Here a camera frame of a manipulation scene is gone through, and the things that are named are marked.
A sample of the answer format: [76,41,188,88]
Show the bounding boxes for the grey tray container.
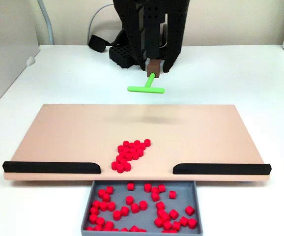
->
[80,180,204,236]

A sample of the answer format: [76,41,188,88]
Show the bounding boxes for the beige flat board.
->
[3,103,272,184]

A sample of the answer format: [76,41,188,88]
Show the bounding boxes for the black gridded base plate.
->
[109,43,179,69]

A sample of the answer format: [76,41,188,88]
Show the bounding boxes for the pale grey tube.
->
[37,0,55,45]

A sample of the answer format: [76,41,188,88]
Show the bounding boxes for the black guard rail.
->
[2,161,101,174]
[172,163,272,175]

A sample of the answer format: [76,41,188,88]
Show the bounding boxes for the green T-shaped pusher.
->
[127,72,166,95]

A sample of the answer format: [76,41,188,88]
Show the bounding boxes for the thin white cable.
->
[87,1,115,46]

